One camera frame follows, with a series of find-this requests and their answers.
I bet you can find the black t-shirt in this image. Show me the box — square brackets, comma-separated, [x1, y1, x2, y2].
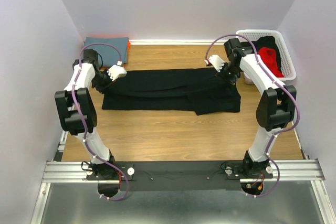
[102, 68, 241, 115]

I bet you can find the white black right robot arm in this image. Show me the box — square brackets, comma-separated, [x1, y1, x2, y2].
[214, 36, 297, 177]

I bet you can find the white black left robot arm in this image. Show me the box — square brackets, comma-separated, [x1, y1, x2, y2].
[55, 49, 118, 180]

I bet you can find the folded blue t-shirt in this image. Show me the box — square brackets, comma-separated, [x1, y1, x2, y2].
[83, 37, 129, 68]

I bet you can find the red t-shirt in basket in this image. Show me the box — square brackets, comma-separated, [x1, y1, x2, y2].
[258, 47, 284, 78]

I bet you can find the black garment in basket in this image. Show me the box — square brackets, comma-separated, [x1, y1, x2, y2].
[253, 36, 281, 71]

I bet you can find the white plastic laundry basket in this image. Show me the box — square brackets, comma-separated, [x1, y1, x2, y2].
[236, 29, 297, 82]

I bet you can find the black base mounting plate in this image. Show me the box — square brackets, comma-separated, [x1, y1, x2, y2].
[81, 161, 273, 197]

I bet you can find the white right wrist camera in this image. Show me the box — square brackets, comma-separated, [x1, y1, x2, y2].
[205, 55, 226, 72]

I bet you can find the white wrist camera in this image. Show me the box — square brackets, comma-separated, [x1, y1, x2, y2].
[107, 61, 127, 81]
[205, 55, 226, 72]

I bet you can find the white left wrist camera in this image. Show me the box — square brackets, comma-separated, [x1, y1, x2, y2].
[107, 61, 127, 81]

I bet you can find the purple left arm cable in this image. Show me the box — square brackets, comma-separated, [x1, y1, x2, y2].
[71, 42, 131, 201]

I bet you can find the aluminium frame rail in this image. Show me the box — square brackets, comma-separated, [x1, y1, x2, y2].
[31, 133, 335, 223]

